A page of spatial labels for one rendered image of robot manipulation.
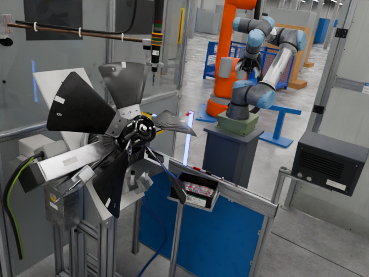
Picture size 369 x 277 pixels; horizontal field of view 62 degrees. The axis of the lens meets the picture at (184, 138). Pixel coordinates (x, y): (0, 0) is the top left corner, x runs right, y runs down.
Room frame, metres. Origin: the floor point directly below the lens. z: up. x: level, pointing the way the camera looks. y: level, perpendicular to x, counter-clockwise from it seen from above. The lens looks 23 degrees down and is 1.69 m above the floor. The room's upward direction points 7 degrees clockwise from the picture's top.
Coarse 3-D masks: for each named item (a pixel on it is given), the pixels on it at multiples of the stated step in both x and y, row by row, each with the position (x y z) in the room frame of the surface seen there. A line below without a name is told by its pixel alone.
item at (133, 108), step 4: (136, 104) 1.26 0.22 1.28; (124, 108) 1.25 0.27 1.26; (128, 108) 1.25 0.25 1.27; (132, 108) 1.25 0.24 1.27; (136, 108) 1.25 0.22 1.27; (120, 112) 1.24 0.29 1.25; (124, 112) 1.24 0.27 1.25; (132, 112) 1.24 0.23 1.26; (136, 112) 1.24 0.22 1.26; (140, 112) 1.24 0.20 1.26; (124, 116) 1.23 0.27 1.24; (128, 116) 1.23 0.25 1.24; (132, 116) 1.23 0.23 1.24
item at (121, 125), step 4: (116, 116) 1.14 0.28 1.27; (120, 116) 1.15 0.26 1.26; (112, 120) 1.13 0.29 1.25; (116, 120) 1.14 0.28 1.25; (124, 120) 1.16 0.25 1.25; (112, 124) 1.13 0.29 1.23; (116, 124) 1.14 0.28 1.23; (120, 124) 1.15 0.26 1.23; (124, 124) 1.16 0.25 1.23; (108, 128) 1.12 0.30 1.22; (112, 128) 1.13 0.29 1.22; (120, 128) 1.15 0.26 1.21; (108, 132) 1.13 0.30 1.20; (116, 132) 1.14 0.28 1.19; (120, 132) 1.15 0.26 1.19; (116, 136) 1.14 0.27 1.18
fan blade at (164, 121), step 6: (162, 114) 1.46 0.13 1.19; (168, 114) 1.48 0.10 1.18; (174, 114) 1.51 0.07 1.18; (156, 120) 1.37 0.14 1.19; (162, 120) 1.38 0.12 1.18; (168, 120) 1.40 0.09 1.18; (174, 120) 1.43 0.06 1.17; (156, 126) 1.29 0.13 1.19; (162, 126) 1.29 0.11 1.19; (168, 126) 1.32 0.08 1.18; (174, 126) 1.35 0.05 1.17; (180, 126) 1.39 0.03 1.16; (186, 126) 1.43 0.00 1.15; (186, 132) 1.36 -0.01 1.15; (192, 132) 1.40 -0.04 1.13
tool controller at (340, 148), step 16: (304, 144) 1.21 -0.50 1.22; (320, 144) 1.20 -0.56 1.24; (336, 144) 1.20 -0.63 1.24; (352, 144) 1.20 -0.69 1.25; (304, 160) 1.21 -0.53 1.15; (320, 160) 1.18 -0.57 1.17; (336, 160) 1.14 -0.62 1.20; (352, 160) 1.11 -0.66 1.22; (304, 176) 1.22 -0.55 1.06; (320, 176) 1.18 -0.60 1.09; (336, 176) 1.15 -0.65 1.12; (352, 176) 1.11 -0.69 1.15; (352, 192) 1.12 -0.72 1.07
